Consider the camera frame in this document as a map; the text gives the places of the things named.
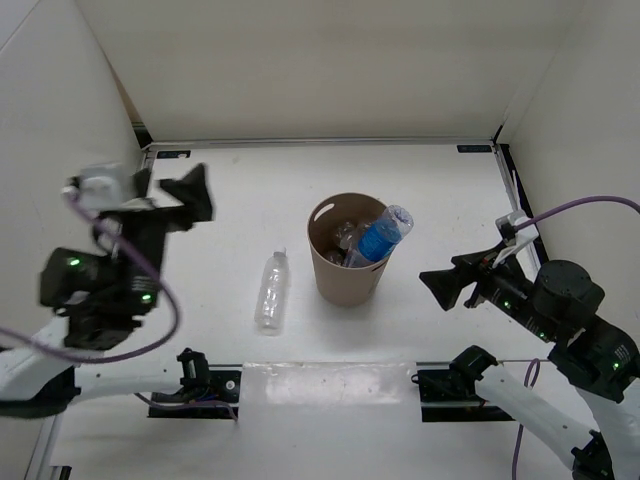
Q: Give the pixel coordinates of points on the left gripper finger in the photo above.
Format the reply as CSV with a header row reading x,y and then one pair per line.
x,y
141,181
192,191

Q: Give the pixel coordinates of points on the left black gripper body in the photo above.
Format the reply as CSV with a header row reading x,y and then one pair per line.
x,y
148,233

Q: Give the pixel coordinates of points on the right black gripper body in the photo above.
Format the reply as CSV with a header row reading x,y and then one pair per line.
x,y
507,289

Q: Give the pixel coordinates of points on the blue label plastic bottle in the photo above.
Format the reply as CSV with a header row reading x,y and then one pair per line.
x,y
381,238

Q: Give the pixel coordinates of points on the clear plastic bottle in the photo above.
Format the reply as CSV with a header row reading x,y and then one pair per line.
x,y
273,292

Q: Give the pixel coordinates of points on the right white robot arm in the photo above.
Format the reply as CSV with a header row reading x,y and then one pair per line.
x,y
582,402

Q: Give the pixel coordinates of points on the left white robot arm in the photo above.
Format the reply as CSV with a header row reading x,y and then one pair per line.
x,y
99,301

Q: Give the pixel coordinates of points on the brown round waste bin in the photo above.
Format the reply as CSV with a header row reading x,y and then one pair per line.
x,y
341,286

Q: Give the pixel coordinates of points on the crushed bottles inside bin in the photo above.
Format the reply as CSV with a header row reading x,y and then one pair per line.
x,y
343,239

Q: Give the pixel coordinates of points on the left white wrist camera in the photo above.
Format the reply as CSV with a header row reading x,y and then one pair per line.
x,y
100,187

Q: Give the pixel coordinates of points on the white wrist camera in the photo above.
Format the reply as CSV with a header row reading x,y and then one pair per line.
x,y
100,187
517,232

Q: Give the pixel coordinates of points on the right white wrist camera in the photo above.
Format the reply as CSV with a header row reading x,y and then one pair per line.
x,y
517,232

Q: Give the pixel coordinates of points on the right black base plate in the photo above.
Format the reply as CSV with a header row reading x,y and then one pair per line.
x,y
442,400

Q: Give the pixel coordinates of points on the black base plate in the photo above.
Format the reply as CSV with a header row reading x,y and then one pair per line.
x,y
224,385
442,400

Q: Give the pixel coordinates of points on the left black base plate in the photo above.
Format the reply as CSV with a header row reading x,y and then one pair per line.
x,y
224,385

